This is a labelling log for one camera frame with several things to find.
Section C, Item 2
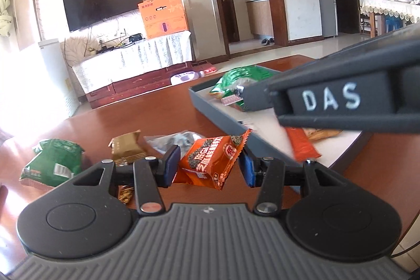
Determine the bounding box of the purple plastic bottle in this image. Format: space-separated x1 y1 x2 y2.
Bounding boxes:
170 71 204 86

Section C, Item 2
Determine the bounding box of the orange cardboard box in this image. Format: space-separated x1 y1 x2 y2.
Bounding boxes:
138 0 190 39

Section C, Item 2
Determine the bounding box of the orange nut snack packet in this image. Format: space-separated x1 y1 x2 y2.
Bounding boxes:
285 126 343 164

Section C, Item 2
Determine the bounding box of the brown snack packet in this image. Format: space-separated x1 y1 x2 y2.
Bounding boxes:
108 130 149 206

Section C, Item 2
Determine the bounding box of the grey tray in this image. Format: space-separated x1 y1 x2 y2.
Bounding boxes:
188 64 365 195

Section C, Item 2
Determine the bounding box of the blue plastic stool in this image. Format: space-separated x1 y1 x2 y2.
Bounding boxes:
385 18 404 33

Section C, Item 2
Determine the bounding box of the dining table with lace cloth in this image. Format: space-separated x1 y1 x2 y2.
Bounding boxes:
360 0 420 38

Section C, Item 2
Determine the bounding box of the green snack packet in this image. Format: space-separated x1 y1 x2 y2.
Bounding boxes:
20 138 85 190
209 65 281 113

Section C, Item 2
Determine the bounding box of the dark wooden television cabinet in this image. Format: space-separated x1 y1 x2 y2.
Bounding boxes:
86 62 211 109

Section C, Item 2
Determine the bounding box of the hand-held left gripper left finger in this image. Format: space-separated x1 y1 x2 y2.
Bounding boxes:
70 145 182 215

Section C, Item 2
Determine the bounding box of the wooden kitchen cabinet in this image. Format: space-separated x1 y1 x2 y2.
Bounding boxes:
246 0 274 36

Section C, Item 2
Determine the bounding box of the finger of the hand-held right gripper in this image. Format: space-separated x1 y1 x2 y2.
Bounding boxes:
243 80 277 113

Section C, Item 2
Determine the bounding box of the orange seed snack packet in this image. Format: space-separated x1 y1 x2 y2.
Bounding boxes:
172 128 253 191

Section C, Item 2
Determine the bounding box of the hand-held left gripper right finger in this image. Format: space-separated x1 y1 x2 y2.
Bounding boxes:
239 150 349 216

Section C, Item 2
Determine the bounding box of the clear grey snack packet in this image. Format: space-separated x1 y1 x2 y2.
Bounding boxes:
143 132 206 157

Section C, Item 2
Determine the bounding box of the white chest freezer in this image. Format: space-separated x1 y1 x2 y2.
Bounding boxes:
38 38 81 118

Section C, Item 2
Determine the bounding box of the black cable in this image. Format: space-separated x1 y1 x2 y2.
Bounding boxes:
392 241 420 257

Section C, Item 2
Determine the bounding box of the TV cabinet with cloth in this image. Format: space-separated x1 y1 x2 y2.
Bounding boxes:
71 31 192 93

